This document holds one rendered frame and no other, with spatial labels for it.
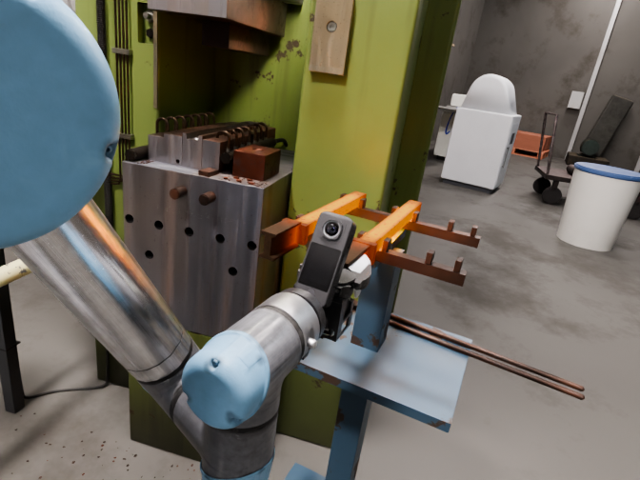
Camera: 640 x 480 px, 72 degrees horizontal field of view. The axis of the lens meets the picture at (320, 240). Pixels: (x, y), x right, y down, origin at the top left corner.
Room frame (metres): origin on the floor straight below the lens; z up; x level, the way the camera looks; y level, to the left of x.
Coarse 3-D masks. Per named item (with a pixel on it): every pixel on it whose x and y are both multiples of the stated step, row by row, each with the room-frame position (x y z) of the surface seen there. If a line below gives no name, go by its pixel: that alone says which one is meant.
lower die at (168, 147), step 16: (192, 128) 1.33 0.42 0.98; (208, 128) 1.31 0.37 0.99; (272, 128) 1.49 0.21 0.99; (160, 144) 1.12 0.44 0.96; (176, 144) 1.11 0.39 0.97; (192, 144) 1.11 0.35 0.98; (208, 144) 1.10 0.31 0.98; (224, 144) 1.12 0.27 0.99; (240, 144) 1.22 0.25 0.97; (160, 160) 1.12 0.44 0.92; (192, 160) 1.11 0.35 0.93; (208, 160) 1.10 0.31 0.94
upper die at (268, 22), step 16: (160, 0) 1.12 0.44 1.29; (176, 0) 1.12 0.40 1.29; (192, 0) 1.11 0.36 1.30; (208, 0) 1.10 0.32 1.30; (224, 0) 1.09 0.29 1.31; (240, 0) 1.16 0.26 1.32; (256, 0) 1.26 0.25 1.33; (272, 0) 1.38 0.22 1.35; (176, 16) 1.25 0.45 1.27; (192, 16) 1.17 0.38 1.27; (208, 16) 1.11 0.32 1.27; (224, 16) 1.09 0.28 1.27; (240, 16) 1.17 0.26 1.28; (256, 16) 1.27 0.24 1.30; (272, 16) 1.39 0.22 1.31; (272, 32) 1.40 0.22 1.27
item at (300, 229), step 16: (352, 192) 0.97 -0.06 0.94; (320, 208) 0.82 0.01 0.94; (336, 208) 0.83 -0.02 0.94; (352, 208) 0.91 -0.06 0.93; (288, 224) 0.67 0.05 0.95; (304, 224) 0.69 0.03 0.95; (272, 240) 0.62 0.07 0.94; (288, 240) 0.67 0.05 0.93; (304, 240) 0.68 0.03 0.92; (272, 256) 0.62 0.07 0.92
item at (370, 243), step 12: (408, 204) 0.94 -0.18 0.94; (420, 204) 0.96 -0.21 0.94; (396, 216) 0.83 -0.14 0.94; (408, 216) 0.86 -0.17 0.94; (384, 228) 0.75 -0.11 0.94; (396, 228) 0.79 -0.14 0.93; (360, 240) 0.65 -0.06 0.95; (372, 240) 0.68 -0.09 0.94; (360, 252) 0.61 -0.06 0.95; (372, 252) 0.64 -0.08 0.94; (348, 264) 0.56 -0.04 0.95; (372, 264) 0.64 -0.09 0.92
